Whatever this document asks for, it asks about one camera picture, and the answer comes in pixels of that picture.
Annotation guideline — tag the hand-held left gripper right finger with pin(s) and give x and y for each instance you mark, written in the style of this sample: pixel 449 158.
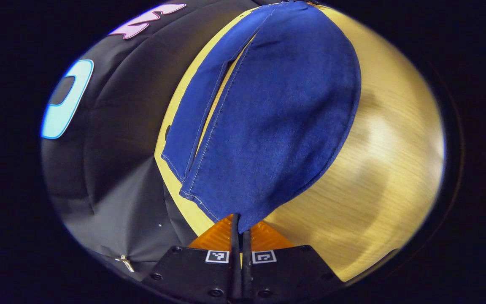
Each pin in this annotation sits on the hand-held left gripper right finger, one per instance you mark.
pixel 247 274

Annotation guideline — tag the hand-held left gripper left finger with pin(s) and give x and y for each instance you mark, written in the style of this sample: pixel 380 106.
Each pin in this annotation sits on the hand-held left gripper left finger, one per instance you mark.
pixel 236 270

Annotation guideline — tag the blue denim jeans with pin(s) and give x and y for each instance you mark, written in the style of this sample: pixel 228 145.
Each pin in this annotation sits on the blue denim jeans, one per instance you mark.
pixel 285 105

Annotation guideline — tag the metal spring clip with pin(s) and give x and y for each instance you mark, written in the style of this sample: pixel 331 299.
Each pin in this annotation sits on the metal spring clip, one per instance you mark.
pixel 125 262

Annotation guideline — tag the black backdrop cloth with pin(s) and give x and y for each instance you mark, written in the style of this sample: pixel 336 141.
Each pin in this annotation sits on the black backdrop cloth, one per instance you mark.
pixel 120 147

